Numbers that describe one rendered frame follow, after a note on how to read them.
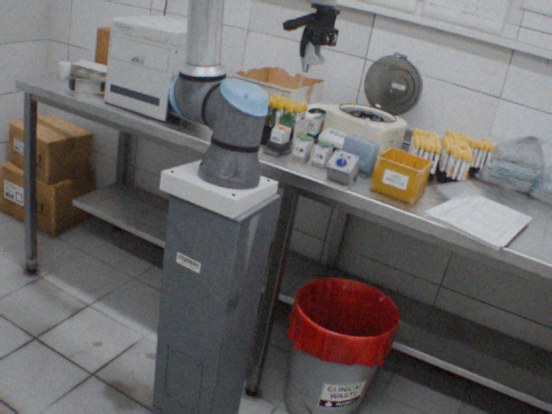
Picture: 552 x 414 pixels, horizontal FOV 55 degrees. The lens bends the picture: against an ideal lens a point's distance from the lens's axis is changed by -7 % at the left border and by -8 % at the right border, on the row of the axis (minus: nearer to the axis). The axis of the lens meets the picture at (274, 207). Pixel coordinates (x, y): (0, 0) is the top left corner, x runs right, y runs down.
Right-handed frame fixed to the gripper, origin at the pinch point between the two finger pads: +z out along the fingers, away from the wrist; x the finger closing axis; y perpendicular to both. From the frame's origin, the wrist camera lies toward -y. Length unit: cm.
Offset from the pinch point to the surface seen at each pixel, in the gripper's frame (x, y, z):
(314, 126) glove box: 13.7, 0.7, 20.7
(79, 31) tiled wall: 31, -150, 17
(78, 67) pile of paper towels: -7, -99, 23
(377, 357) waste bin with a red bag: -7, 50, 77
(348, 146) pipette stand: -1.4, 20.8, 18.3
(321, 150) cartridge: -8.0, 15.8, 20.2
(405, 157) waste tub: 3.1, 37.3, 16.6
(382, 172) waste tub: -9.7, 36.2, 19.1
